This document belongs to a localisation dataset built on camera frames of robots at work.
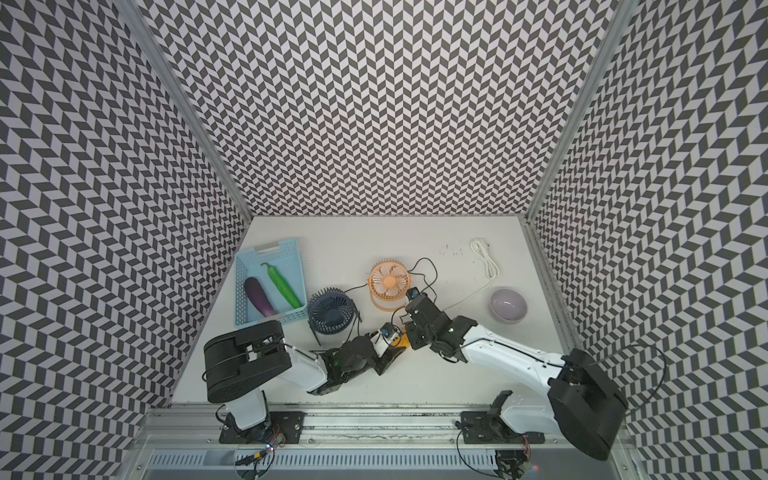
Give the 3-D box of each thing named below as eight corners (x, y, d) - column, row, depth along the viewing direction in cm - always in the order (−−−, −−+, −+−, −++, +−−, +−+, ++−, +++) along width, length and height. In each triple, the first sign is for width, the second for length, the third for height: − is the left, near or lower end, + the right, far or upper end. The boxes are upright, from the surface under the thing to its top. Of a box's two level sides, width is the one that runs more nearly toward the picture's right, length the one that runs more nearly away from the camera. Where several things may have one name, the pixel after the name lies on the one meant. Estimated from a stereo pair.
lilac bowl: (492, 327, 92) (498, 317, 87) (486, 298, 98) (491, 288, 93) (523, 327, 92) (530, 317, 87) (515, 298, 98) (521, 288, 93)
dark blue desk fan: (319, 344, 87) (310, 327, 78) (306, 304, 95) (296, 285, 86) (360, 325, 90) (355, 307, 81) (343, 288, 99) (338, 269, 90)
